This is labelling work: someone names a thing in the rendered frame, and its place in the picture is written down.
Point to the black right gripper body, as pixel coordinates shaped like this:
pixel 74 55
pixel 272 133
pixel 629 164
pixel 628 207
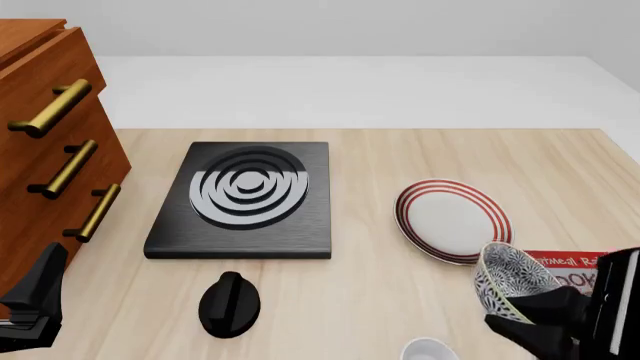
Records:
pixel 617 300

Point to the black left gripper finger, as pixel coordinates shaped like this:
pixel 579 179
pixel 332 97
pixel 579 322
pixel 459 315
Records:
pixel 42 285

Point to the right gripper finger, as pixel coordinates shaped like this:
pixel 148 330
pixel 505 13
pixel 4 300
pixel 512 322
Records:
pixel 540 339
pixel 560 305

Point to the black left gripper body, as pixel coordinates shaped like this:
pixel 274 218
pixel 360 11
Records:
pixel 30 332

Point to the black white patterned bowl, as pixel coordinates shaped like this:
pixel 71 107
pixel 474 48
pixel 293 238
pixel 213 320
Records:
pixel 510 270

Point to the white ramekin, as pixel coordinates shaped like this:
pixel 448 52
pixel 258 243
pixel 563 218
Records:
pixel 429 350

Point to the white plate with red rings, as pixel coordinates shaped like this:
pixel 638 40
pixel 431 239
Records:
pixel 450 221

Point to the flat black stove plate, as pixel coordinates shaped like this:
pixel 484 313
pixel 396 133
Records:
pixel 240 240

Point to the red oatmeal cookie box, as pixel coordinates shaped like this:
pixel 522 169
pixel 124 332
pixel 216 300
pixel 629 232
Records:
pixel 560 260

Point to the wooden drawer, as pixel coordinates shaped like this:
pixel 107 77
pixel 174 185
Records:
pixel 25 165
pixel 35 73
pixel 47 228

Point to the round black stove knob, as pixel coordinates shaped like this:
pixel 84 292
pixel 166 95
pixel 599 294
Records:
pixel 229 307

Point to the wooden cabinet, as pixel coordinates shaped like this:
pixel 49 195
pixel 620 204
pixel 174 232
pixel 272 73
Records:
pixel 20 41

